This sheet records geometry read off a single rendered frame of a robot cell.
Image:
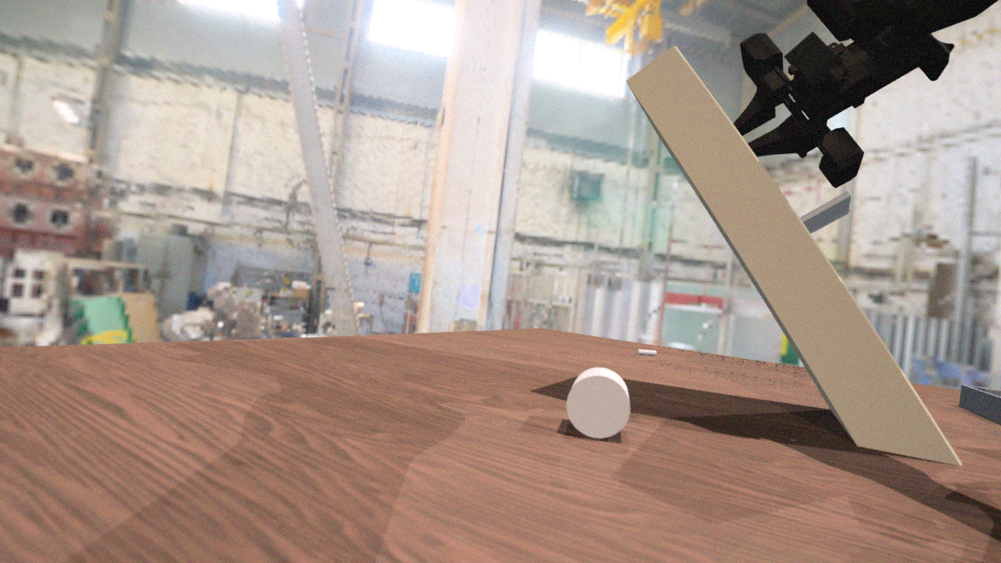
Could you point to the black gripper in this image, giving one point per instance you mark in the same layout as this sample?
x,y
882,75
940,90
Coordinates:
x,y
763,63

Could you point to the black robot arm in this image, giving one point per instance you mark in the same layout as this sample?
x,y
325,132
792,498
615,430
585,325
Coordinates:
x,y
896,35

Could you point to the tan flat panel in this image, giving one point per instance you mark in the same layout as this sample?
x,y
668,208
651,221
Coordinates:
x,y
850,364

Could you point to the beige cylinder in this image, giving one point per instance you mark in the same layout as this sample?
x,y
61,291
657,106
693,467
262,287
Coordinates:
x,y
598,404

